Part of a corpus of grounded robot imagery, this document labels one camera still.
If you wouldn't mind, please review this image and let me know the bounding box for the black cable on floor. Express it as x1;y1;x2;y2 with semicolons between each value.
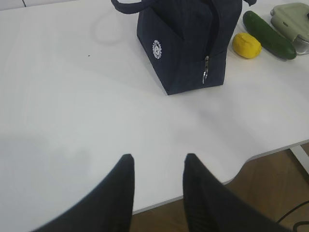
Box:
275;200;309;232

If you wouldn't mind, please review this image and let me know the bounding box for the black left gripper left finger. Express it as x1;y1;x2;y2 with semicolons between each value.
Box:
36;154;134;232

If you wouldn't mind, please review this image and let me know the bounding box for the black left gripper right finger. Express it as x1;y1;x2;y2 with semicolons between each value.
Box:
183;154;287;232

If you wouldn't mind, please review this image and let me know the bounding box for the white table leg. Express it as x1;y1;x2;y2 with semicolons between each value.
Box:
290;145;309;178

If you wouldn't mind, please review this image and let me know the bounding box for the green lidded glass container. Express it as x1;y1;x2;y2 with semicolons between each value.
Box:
270;2;309;55

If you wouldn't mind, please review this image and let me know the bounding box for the yellow lemon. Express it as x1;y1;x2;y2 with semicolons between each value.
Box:
232;33;262;59

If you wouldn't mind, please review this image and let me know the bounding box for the dark navy lunch bag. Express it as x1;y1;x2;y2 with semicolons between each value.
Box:
112;0;242;95

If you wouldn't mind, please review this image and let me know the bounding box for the green cucumber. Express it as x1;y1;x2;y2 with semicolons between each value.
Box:
242;11;297;60

